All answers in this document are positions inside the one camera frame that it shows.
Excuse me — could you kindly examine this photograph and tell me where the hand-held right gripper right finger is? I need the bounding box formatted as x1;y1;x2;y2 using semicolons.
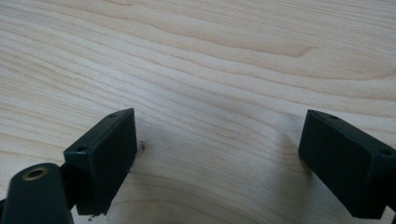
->
297;108;396;220

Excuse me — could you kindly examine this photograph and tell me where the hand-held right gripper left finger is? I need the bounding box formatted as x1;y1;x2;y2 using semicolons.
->
63;107;138;217

